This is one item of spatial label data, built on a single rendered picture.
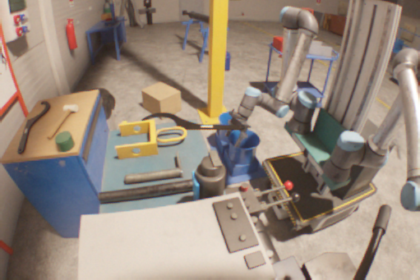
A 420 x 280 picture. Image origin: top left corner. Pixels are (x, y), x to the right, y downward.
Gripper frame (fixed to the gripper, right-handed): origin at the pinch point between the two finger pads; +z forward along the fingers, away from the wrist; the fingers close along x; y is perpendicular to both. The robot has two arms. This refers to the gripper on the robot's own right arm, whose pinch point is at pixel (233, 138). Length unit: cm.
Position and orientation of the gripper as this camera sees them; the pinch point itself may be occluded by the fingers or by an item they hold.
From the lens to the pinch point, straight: 137.9
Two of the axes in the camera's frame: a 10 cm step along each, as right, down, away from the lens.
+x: -3.9, -4.5, 8.1
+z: -3.5, 8.8, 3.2
